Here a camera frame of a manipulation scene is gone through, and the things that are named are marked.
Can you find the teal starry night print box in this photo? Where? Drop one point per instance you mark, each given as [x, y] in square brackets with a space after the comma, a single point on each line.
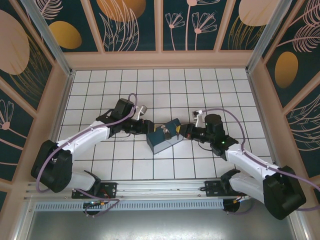
[156, 140]

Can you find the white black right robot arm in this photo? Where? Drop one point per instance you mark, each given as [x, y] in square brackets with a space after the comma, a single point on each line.
[247, 162]

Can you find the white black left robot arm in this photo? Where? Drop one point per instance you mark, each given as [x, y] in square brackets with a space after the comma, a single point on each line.
[82, 141]

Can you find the grey metal sheet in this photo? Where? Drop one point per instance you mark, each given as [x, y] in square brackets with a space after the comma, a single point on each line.
[150, 225]

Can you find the aluminium side rail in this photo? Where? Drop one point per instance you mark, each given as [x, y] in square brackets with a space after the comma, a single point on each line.
[262, 120]
[58, 120]

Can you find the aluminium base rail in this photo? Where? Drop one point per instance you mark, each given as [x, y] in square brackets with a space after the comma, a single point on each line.
[162, 187]

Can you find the aluminium frame post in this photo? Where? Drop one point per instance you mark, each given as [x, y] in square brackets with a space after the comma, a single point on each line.
[270, 32]
[50, 42]

